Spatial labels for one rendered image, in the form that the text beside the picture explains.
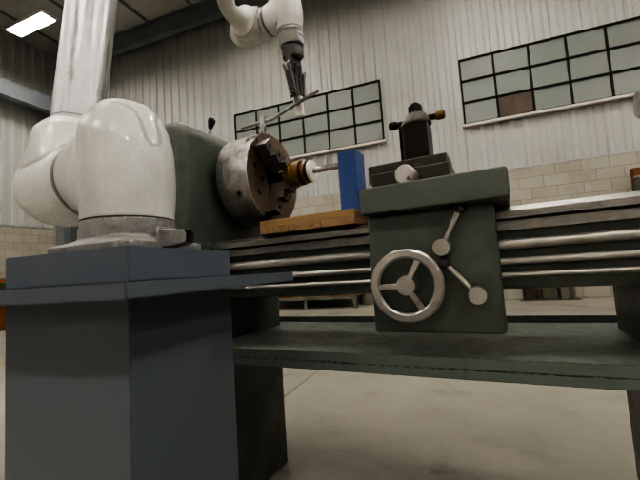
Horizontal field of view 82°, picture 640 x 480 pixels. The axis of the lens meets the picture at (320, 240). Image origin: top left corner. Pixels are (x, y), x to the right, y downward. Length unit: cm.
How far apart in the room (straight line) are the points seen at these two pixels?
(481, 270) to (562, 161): 722
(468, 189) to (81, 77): 82
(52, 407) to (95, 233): 26
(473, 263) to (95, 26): 95
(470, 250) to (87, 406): 71
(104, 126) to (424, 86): 796
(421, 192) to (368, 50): 838
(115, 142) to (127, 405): 40
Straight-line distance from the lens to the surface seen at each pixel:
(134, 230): 67
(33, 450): 75
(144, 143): 71
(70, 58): 100
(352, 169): 115
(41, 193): 86
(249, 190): 120
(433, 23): 911
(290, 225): 105
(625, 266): 96
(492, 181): 79
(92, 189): 70
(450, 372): 81
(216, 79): 1060
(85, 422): 66
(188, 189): 123
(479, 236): 82
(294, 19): 146
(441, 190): 80
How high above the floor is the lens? 75
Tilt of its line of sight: 5 degrees up
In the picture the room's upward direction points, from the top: 4 degrees counter-clockwise
